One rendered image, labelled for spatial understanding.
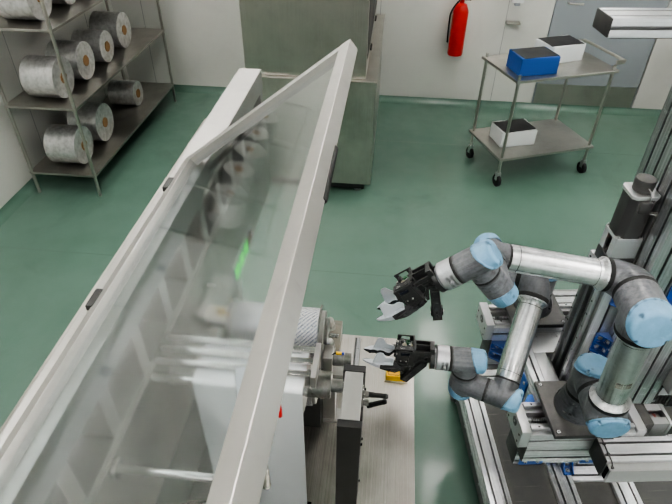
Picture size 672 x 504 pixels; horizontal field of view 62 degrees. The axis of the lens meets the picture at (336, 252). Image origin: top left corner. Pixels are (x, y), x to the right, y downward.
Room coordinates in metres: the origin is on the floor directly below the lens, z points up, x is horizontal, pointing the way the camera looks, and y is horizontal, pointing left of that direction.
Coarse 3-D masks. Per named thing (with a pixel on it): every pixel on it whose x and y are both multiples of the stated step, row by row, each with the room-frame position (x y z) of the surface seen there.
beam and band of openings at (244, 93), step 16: (240, 80) 1.89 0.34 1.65; (256, 80) 1.91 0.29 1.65; (224, 96) 1.75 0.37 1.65; (240, 96) 1.75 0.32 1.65; (256, 96) 1.90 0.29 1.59; (224, 112) 1.63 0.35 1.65; (240, 112) 1.67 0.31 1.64; (208, 128) 1.52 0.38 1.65; (224, 128) 1.52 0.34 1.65; (192, 144) 1.41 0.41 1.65; (160, 192) 1.16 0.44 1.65; (128, 240) 0.97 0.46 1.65; (112, 272) 0.86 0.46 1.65; (96, 288) 0.81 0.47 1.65; (80, 320) 0.72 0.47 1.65; (64, 336) 0.68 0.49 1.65; (48, 368) 0.61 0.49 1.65; (16, 416) 0.51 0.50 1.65
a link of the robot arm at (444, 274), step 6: (438, 264) 1.07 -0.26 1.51; (444, 264) 1.05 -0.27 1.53; (438, 270) 1.05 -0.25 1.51; (444, 270) 1.04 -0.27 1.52; (450, 270) 1.03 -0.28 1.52; (438, 276) 1.04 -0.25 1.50; (444, 276) 1.03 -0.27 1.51; (450, 276) 1.03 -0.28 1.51; (444, 282) 1.02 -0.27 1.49; (450, 282) 1.02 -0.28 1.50; (456, 282) 1.02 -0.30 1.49; (450, 288) 1.03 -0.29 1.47
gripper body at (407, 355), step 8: (400, 336) 1.16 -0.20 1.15; (400, 344) 1.12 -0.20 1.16; (408, 344) 1.12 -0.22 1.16; (416, 344) 1.12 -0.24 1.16; (424, 344) 1.13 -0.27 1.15; (432, 344) 1.12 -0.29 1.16; (400, 352) 1.09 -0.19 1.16; (408, 352) 1.09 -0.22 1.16; (416, 352) 1.10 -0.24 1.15; (424, 352) 1.10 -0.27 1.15; (432, 352) 1.10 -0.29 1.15; (400, 360) 1.09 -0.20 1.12; (408, 360) 1.09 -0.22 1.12; (416, 360) 1.10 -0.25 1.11; (424, 360) 1.10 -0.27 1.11; (432, 360) 1.08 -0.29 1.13; (408, 368) 1.08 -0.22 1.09; (432, 368) 1.08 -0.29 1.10
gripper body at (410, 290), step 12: (396, 276) 1.10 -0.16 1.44; (408, 276) 1.07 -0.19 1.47; (420, 276) 1.06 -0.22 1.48; (432, 276) 1.04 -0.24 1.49; (396, 288) 1.05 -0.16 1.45; (408, 288) 1.03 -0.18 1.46; (420, 288) 1.05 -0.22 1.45; (432, 288) 1.05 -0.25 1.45; (444, 288) 1.03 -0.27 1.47; (408, 300) 1.04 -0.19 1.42; (420, 300) 1.03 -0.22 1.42
